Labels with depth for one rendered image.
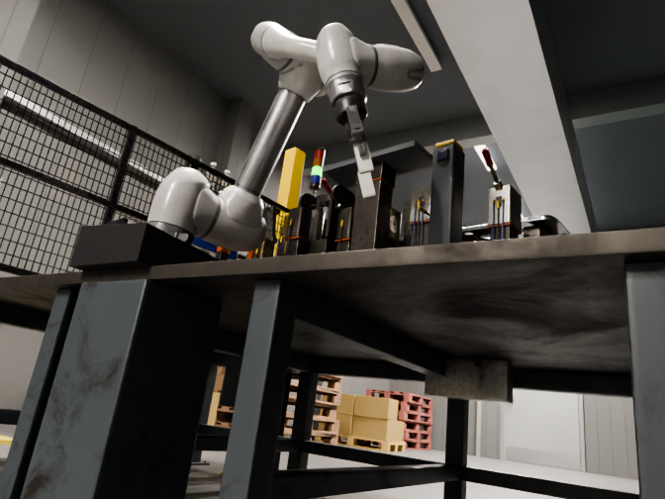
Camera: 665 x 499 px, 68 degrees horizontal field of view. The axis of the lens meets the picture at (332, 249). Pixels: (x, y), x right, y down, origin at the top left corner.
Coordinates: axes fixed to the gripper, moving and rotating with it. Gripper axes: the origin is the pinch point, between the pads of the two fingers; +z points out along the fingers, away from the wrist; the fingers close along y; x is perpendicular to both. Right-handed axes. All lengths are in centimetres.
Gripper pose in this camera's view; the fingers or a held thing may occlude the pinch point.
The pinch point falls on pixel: (367, 180)
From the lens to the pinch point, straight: 111.8
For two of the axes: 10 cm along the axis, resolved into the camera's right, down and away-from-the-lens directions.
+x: 9.7, -2.2, -0.5
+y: -1.2, -2.8, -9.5
